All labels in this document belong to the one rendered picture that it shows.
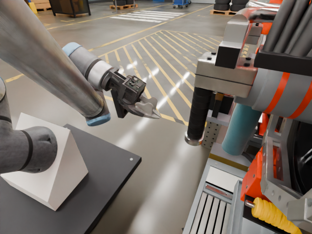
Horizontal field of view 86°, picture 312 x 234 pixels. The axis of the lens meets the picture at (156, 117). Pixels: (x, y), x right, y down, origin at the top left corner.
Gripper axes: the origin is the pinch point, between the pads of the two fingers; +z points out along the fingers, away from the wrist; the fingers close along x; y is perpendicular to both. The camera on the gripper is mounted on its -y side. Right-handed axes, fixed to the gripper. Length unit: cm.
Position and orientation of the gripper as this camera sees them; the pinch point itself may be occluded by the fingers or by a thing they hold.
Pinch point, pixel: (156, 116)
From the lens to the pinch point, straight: 57.1
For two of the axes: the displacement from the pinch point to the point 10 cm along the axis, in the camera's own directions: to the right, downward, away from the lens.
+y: 3.9, -6.0, -6.9
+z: 8.3, 5.5, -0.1
